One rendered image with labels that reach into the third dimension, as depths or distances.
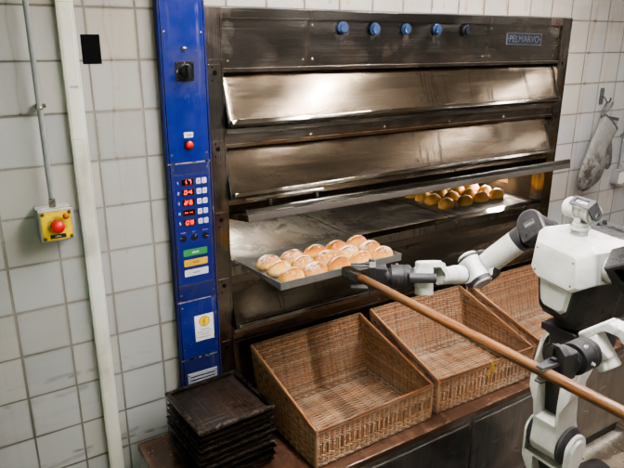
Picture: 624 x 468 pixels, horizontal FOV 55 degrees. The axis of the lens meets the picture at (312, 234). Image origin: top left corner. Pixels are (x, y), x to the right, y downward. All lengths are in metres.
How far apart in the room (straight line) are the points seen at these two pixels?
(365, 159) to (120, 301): 1.11
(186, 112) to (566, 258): 1.31
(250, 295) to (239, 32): 0.98
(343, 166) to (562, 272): 0.93
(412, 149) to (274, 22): 0.84
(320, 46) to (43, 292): 1.30
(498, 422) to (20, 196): 2.03
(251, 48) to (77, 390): 1.33
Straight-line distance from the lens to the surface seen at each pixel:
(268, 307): 2.43
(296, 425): 2.26
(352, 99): 2.43
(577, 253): 2.04
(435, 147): 2.76
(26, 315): 2.13
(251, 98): 2.20
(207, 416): 2.12
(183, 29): 2.06
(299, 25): 2.31
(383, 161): 2.57
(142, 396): 2.38
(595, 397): 1.61
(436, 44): 2.72
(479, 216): 3.07
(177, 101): 2.06
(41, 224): 1.97
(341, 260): 2.22
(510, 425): 2.86
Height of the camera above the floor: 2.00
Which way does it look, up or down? 18 degrees down
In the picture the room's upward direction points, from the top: straight up
